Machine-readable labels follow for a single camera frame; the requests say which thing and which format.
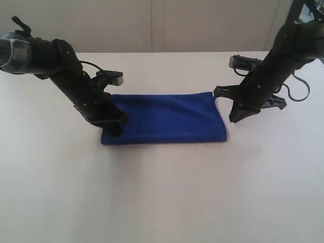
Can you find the dark window frame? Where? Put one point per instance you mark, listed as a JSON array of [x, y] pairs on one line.
[[295, 11]]

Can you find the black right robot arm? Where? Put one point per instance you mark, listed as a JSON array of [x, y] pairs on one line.
[[274, 100]]

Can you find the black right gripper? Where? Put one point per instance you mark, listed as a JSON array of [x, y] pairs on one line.
[[293, 47]]

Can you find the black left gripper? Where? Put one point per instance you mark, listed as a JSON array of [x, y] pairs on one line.
[[87, 96]]

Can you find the blue microfiber cloth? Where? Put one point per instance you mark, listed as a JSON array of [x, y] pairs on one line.
[[168, 118]]

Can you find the beige cabinet doors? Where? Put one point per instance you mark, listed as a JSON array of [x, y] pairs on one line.
[[152, 26]]

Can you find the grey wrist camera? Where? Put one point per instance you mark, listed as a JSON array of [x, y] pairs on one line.
[[243, 63], [107, 77]]

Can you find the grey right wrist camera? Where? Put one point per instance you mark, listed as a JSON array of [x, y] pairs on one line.
[[243, 63]]

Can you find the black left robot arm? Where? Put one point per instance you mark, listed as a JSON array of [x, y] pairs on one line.
[[21, 53]]

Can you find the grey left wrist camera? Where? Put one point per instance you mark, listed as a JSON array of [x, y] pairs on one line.
[[107, 77]]

